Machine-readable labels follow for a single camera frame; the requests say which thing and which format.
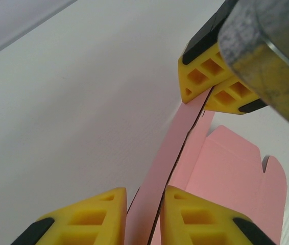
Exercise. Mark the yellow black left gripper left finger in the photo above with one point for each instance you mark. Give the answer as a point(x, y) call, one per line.
point(91, 219)

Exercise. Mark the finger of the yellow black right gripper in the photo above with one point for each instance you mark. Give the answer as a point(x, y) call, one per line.
point(226, 100)
point(193, 76)

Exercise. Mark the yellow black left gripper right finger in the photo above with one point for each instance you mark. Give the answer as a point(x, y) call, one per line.
point(185, 224)

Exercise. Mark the pink paper box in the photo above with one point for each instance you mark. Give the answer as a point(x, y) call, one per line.
point(223, 166)

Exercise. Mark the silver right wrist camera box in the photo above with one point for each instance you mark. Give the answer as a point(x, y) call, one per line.
point(274, 63)

